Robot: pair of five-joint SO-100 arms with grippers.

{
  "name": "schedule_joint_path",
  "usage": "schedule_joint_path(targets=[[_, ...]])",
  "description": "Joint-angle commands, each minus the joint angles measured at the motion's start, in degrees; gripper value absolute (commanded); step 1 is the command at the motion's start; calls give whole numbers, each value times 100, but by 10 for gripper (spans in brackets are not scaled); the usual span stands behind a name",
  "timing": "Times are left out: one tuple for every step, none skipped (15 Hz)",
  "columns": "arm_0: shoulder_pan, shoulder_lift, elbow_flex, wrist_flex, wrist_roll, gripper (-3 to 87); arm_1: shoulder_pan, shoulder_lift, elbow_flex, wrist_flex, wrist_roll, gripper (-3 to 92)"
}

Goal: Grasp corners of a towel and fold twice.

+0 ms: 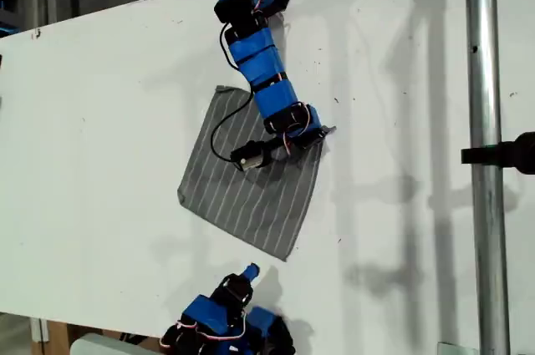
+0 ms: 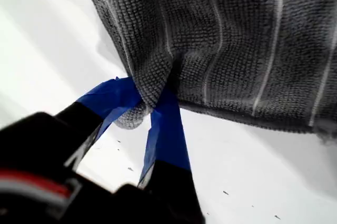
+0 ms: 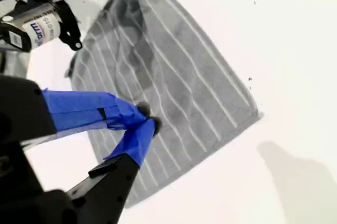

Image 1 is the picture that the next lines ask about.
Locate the black camera box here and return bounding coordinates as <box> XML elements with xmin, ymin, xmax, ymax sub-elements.
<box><xmin>231</xmin><ymin>141</ymin><xmax>271</xmax><ymax>172</ymax></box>

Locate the steel post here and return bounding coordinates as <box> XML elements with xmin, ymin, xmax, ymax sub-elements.
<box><xmin>463</xmin><ymin>0</ymin><xmax>513</xmax><ymax>355</ymax></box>

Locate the black camera cable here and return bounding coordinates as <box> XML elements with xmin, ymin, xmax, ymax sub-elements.
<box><xmin>211</xmin><ymin>23</ymin><xmax>257</xmax><ymax>162</ymax></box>

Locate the black clamp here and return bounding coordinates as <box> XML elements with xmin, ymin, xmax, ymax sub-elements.
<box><xmin>461</xmin><ymin>131</ymin><xmax>535</xmax><ymax>176</ymax></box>

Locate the black camera stalk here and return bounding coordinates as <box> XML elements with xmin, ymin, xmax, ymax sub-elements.
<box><xmin>257</xmin><ymin>137</ymin><xmax>293</xmax><ymax>166</ymax></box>

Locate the grey striped towel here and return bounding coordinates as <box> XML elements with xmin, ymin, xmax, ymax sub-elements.
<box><xmin>176</xmin><ymin>85</ymin><xmax>338</xmax><ymax>263</ymax></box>

